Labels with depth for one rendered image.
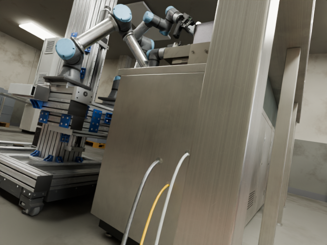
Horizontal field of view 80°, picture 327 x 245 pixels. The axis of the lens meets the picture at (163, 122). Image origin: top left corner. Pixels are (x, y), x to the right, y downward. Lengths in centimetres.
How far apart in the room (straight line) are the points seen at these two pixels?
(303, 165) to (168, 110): 421
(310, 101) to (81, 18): 447
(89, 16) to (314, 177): 460
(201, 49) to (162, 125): 38
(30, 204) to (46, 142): 60
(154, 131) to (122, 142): 20
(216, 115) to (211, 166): 5
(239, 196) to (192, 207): 5
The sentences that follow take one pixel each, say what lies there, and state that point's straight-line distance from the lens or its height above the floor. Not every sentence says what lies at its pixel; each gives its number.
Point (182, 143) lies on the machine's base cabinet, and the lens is 81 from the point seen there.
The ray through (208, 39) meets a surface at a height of 117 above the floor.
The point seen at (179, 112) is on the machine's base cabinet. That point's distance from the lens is 84.
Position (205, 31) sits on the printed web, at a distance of 129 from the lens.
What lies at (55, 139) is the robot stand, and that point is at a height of 40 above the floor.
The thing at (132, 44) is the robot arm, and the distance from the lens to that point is 153.
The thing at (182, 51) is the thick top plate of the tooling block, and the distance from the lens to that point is 103.
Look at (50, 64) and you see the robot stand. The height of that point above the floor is 98.
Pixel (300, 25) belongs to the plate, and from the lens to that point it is 109.
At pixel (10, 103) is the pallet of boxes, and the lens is 757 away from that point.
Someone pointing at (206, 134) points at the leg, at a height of 57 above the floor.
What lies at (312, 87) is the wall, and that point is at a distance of 517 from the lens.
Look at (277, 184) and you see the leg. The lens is 111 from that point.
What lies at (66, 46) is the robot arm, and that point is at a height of 99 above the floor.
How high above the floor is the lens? 55
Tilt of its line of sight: 5 degrees up
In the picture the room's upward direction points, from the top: 11 degrees clockwise
